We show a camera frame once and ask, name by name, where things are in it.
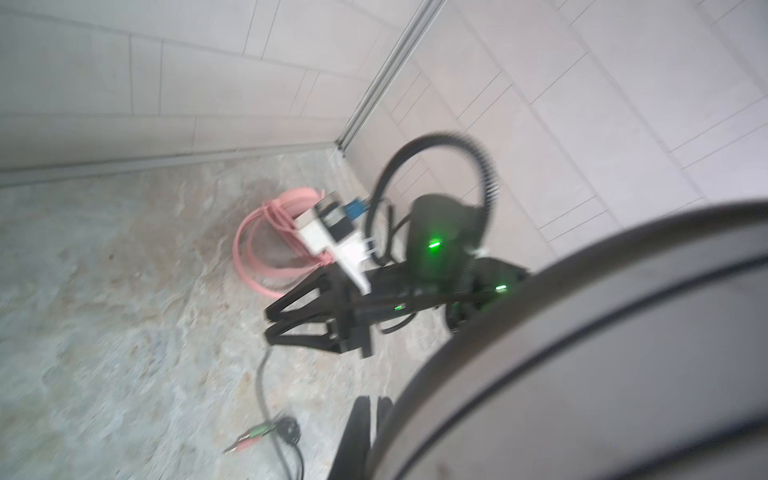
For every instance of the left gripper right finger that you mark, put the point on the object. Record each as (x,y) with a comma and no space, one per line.
(384,407)

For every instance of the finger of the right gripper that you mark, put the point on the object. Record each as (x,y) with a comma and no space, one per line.
(313,299)
(279,334)

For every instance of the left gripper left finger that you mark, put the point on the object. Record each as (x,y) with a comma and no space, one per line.
(351,455)

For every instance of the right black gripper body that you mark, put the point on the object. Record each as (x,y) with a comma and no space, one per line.
(394,293)

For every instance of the pink headphones with cable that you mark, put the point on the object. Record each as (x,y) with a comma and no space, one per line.
(275,219)

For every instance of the white black headphones with cable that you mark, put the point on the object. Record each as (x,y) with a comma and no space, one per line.
(643,356)

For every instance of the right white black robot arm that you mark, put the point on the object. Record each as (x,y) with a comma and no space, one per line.
(438,227)

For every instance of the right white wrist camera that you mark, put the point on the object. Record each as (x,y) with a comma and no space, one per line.
(326,227)

